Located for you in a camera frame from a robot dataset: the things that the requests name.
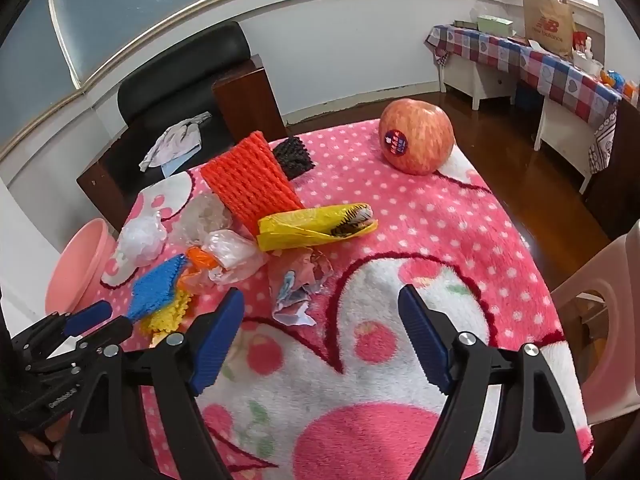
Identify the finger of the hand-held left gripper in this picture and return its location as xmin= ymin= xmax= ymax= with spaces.
xmin=47 ymin=316 xmax=135 ymax=376
xmin=14 ymin=300 xmax=114 ymax=356

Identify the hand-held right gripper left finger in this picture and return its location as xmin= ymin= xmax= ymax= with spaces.
xmin=59 ymin=287 xmax=246 ymax=480

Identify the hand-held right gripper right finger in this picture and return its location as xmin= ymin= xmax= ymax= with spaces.
xmin=397 ymin=284 xmax=586 ymax=480

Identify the blue foam fruit net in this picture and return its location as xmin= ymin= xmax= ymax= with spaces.
xmin=126 ymin=254 xmax=188 ymax=322

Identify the orange foam fruit net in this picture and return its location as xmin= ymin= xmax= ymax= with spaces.
xmin=200 ymin=131 xmax=304 ymax=238

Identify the black foam fruit net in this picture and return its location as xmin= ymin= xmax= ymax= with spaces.
xmin=272 ymin=136 xmax=316 ymax=181

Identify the person's left hand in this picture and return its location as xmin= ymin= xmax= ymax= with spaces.
xmin=17 ymin=417 xmax=68 ymax=461

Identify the pink plastic basin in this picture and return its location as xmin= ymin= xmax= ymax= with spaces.
xmin=45 ymin=219 xmax=117 ymax=317

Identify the yellow foam fruit net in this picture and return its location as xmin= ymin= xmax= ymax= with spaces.
xmin=137 ymin=290 xmax=193 ymax=335

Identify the orange plastic wrapper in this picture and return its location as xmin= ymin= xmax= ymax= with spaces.
xmin=182 ymin=246 xmax=221 ymax=291

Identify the crumpled clear plastic bag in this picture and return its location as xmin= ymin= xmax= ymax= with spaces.
xmin=205 ymin=229 xmax=268 ymax=285

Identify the crumpled printed paper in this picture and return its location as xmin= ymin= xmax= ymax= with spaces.
xmin=267 ymin=247 xmax=335 ymax=328

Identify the crumpled white plastic bag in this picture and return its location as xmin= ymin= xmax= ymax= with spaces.
xmin=119 ymin=210 xmax=167 ymax=267

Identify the pink printed blanket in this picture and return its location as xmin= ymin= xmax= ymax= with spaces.
xmin=97 ymin=119 xmax=593 ymax=480

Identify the crumpled clear plastic wrap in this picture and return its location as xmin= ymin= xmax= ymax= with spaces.
xmin=172 ymin=194 xmax=236 ymax=246

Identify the yellow plastic bag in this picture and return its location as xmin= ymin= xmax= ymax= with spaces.
xmin=256 ymin=202 xmax=379 ymax=252

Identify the pink plastic stool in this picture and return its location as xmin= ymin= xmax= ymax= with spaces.
xmin=550 ymin=220 xmax=640 ymax=428

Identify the white cloth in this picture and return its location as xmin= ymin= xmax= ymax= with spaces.
xmin=138 ymin=112 xmax=212 ymax=178

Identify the red apple with sticker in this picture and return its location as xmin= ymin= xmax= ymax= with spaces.
xmin=378 ymin=98 xmax=455 ymax=176

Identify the white table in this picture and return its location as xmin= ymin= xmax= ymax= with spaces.
xmin=440 ymin=55 xmax=518 ymax=111
xmin=532 ymin=95 xmax=596 ymax=193

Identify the black leather wooden armchair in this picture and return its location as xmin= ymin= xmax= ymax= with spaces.
xmin=76 ymin=21 xmax=288 ymax=231

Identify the checkered tablecloth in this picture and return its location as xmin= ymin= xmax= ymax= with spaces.
xmin=425 ymin=24 xmax=623 ymax=175

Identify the large frosted glass window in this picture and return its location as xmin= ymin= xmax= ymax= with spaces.
xmin=0 ymin=0 xmax=506 ymax=153

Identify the white container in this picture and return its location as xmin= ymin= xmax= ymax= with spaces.
xmin=572 ymin=52 xmax=603 ymax=76

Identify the orange and blue toy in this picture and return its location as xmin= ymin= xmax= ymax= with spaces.
xmin=600 ymin=67 xmax=626 ymax=92

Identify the green box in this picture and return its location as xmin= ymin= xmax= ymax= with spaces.
xmin=476 ymin=14 xmax=515 ymax=36

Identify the brown paper shopping bag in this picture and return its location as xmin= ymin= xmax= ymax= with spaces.
xmin=522 ymin=0 xmax=576 ymax=58

